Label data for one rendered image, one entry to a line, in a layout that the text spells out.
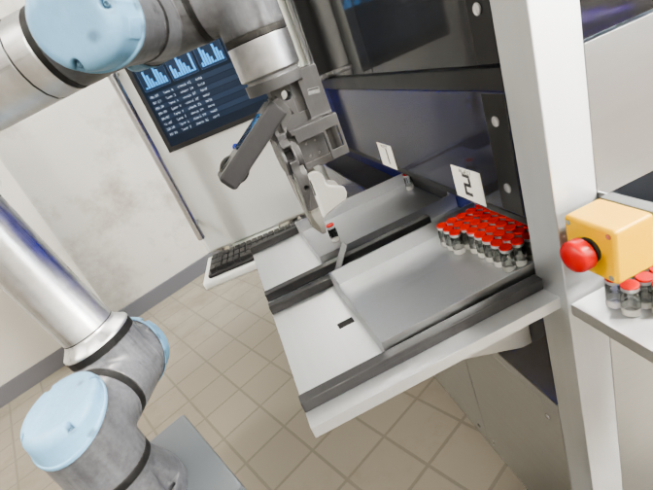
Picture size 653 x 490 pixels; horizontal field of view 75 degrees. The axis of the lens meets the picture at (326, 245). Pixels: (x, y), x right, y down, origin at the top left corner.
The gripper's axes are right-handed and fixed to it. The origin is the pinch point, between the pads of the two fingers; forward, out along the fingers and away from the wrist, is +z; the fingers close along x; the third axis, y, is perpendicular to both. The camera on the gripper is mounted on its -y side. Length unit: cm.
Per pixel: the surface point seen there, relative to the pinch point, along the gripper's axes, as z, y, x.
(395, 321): 21.4, 6.2, 0.9
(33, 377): 104, -188, 227
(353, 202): 20, 19, 54
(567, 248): 8.7, 24.2, -17.9
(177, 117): -16, -16, 90
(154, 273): 87, -97, 271
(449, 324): 19.7, 11.7, -7.6
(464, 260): 21.5, 24.0, 7.5
